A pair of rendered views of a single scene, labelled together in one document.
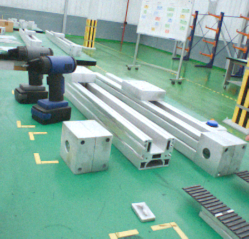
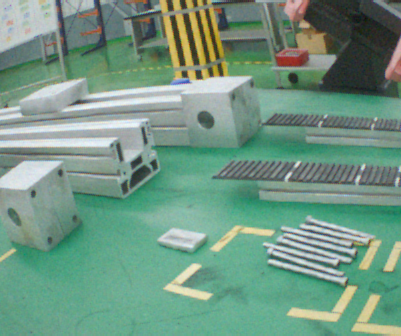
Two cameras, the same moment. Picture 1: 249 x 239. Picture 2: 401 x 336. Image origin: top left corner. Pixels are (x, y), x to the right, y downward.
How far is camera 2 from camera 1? 0.13 m
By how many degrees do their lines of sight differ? 23
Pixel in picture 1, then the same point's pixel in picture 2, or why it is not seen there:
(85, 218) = (114, 289)
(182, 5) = not seen: outside the picture
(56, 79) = not seen: outside the picture
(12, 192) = (0, 311)
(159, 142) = (127, 141)
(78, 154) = (36, 216)
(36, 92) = not seen: outside the picture
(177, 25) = (39, 15)
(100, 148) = (57, 192)
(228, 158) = (242, 108)
